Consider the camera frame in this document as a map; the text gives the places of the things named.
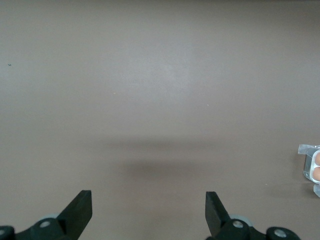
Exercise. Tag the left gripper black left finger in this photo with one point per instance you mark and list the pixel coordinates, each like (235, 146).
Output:
(77, 212)

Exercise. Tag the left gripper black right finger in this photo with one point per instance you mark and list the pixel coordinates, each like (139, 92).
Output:
(215, 215)

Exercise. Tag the clear plastic egg box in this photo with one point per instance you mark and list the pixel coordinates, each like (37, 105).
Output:
(310, 162)

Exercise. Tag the brown egg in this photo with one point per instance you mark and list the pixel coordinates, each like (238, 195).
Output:
(317, 158)
(317, 173)

